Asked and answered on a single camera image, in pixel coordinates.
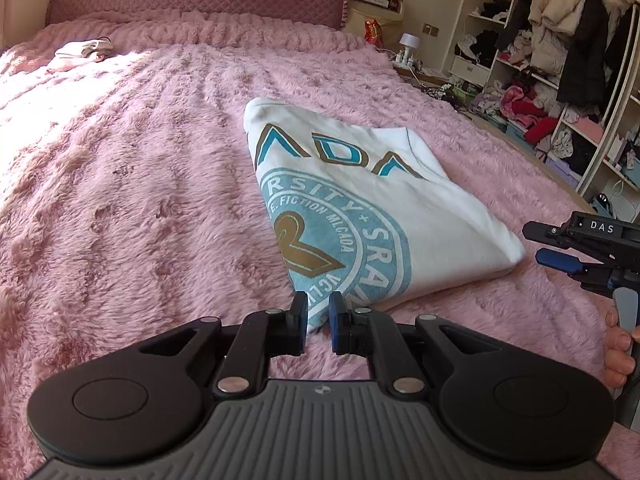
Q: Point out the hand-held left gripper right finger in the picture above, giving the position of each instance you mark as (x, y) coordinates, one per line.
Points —
(337, 324)

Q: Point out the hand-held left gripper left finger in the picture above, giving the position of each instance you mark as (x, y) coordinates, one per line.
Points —
(300, 321)

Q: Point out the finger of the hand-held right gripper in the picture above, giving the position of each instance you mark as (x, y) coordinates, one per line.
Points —
(547, 234)
(555, 259)

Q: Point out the white printed t-shirt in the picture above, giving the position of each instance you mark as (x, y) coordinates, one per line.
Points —
(425, 210)

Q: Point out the pile of clothes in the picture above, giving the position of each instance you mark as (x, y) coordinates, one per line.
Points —
(520, 110)

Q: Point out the white clothes near pillow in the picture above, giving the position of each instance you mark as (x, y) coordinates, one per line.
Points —
(80, 52)

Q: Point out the person's right hand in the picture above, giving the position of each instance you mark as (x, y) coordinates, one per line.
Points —
(617, 360)

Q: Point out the black hanging coat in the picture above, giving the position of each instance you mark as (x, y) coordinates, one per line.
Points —
(585, 60)

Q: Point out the white shelf unit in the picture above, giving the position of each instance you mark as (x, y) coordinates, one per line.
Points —
(467, 69)

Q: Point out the beige hanging coat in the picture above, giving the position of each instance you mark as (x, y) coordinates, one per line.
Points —
(555, 15)

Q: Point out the pink fluffy blanket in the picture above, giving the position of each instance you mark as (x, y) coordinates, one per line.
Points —
(125, 185)

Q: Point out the dark hanging jacket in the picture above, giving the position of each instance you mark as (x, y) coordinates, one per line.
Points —
(520, 10)

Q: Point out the white table lamp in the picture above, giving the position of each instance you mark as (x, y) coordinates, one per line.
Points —
(410, 42)

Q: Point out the red snack bag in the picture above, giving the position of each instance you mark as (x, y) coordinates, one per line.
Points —
(374, 34)

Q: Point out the bedside shelf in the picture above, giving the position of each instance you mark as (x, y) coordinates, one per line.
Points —
(372, 7)

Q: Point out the wall switch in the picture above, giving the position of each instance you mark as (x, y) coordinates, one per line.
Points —
(429, 29)

